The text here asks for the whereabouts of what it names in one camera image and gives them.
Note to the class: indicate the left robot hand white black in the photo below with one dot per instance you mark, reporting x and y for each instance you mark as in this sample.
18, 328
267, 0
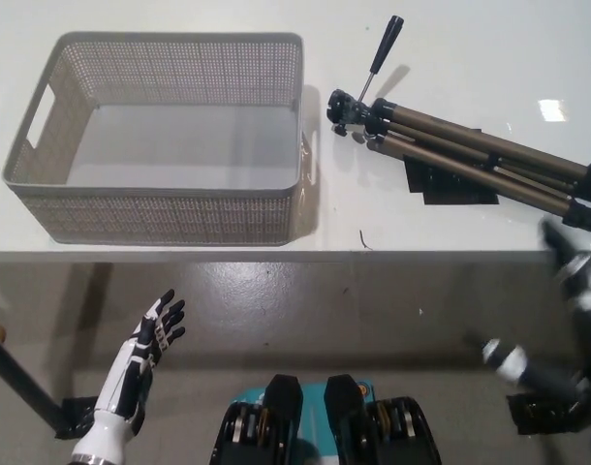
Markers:
131, 368

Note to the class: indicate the bronze and black camera tripod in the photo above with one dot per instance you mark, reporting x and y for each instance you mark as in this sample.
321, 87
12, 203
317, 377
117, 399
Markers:
450, 140

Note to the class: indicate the black tape patch on desk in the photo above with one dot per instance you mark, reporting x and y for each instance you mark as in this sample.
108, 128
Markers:
450, 186

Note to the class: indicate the black metal table leg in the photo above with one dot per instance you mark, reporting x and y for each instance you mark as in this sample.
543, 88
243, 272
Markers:
19, 378

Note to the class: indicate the grey perforated plastic basket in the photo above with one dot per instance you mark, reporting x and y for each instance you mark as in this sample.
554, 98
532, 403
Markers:
179, 145

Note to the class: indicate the small dark debris strand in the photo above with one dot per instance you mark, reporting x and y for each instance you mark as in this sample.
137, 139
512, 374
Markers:
364, 240

